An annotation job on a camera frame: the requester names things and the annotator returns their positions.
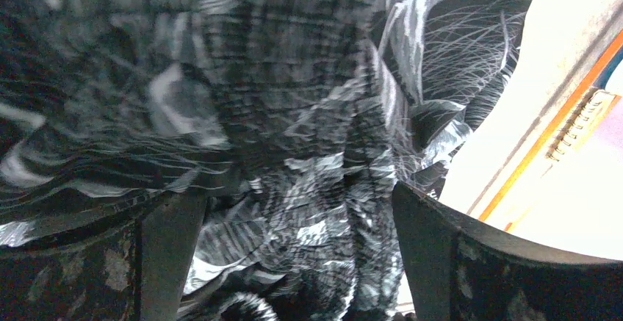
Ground orange wooden shelf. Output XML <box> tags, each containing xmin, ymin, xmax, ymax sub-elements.
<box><xmin>468</xmin><ymin>17</ymin><xmax>622</xmax><ymax>231</ymax></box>

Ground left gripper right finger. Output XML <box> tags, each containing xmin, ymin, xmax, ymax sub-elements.
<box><xmin>392</xmin><ymin>183</ymin><xmax>622</xmax><ymax>320</ymax></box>

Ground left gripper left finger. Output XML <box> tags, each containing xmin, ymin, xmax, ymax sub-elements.
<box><xmin>1</xmin><ymin>193</ymin><xmax>207</xmax><ymax>320</ymax></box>

